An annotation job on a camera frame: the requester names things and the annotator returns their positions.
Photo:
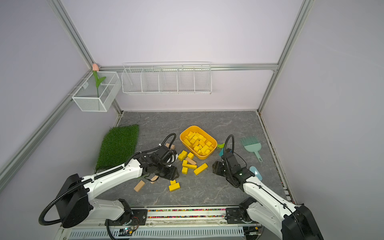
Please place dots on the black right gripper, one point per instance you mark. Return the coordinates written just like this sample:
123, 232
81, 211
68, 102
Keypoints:
216, 167

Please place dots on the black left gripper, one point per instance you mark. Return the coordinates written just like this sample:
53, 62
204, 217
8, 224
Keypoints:
171, 175

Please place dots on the yellow plastic tub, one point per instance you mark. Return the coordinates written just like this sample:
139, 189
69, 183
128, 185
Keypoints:
200, 143

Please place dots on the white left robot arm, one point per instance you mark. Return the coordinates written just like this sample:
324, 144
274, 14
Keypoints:
77, 200

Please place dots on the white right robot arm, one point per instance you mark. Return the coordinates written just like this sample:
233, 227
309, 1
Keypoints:
276, 204

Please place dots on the natural wood long block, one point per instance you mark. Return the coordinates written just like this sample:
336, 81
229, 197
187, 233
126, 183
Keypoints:
154, 179

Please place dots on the natural wood cube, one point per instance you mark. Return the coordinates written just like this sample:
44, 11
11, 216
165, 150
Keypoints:
171, 147

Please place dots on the green arch block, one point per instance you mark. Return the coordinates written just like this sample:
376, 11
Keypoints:
221, 145

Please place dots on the yellow long block diagonal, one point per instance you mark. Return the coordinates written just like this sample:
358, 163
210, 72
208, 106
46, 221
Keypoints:
200, 169

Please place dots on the light blue plastic scoop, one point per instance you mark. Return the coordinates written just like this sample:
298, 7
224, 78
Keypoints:
254, 170

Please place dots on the yellow cube below flat block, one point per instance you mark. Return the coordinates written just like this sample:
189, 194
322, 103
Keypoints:
184, 170

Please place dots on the yellow block bottom wide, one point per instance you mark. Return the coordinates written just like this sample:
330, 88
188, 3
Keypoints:
174, 187

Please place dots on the yellow flat horizontal block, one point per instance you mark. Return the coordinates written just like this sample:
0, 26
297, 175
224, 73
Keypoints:
190, 166

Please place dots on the natural wood centre block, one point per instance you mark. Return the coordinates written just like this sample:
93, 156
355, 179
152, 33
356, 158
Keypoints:
190, 162

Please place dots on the natural wood block lower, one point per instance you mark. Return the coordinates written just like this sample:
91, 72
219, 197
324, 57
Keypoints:
139, 186

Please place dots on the green plastic dustpan brush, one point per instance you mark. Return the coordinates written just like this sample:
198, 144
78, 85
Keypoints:
252, 145

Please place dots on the green artificial grass mat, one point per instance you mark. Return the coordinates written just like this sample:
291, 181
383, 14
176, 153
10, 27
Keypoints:
117, 146

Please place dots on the white mesh corner basket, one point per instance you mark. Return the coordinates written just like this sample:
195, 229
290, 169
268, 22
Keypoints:
86, 95

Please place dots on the pink artificial tulip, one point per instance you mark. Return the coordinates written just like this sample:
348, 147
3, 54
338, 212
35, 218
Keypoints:
98, 80

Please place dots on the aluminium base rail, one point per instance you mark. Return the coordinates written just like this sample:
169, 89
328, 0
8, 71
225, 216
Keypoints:
183, 223

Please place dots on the white wire shelf basket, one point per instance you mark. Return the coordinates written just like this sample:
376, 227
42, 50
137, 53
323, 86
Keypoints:
168, 78

